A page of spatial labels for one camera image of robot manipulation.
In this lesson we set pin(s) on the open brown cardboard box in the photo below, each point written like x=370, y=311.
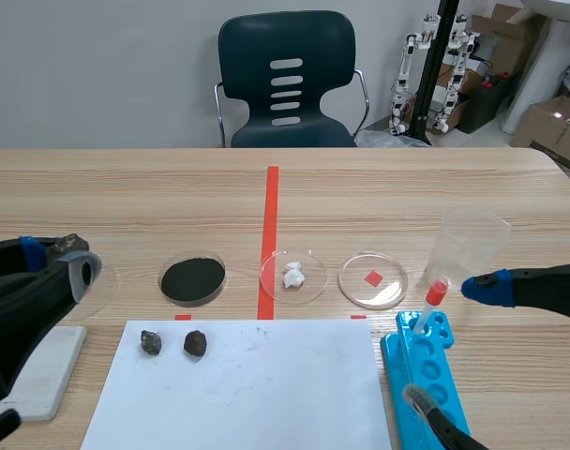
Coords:
x=552, y=129

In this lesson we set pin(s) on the black plastic canister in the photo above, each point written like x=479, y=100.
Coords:
x=489, y=105

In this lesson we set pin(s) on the clear plastic bag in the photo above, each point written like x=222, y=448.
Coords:
x=383, y=139

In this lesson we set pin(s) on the small white tile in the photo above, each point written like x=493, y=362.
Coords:
x=55, y=356

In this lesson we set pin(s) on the dropper with red bulb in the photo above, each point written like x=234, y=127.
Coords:
x=436, y=293

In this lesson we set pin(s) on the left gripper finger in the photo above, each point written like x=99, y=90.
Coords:
x=32, y=255

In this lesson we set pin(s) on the white sheet of paper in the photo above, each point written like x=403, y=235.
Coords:
x=247, y=394

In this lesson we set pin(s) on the small dark rough stone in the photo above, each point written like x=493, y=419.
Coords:
x=69, y=244

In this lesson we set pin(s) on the turquoise rack with round holes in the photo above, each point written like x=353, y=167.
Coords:
x=442, y=370

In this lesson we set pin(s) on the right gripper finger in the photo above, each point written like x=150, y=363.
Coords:
x=442, y=429
x=538, y=290

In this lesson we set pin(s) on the small dark brown round stone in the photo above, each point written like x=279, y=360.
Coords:
x=195, y=344

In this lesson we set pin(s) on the small grey-green stone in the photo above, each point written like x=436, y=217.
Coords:
x=151, y=343

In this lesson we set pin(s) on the white lump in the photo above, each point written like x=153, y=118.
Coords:
x=293, y=277

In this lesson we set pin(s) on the dark blue chair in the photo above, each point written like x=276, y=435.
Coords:
x=252, y=70

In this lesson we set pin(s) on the clear plastic beaker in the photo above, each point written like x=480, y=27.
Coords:
x=472, y=244

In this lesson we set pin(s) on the empty clear glass dish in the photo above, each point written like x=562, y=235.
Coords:
x=106, y=293
x=388, y=290

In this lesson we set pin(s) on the glass dish with black powder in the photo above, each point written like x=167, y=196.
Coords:
x=192, y=280

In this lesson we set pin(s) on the black metal rail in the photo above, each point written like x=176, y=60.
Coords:
x=430, y=70

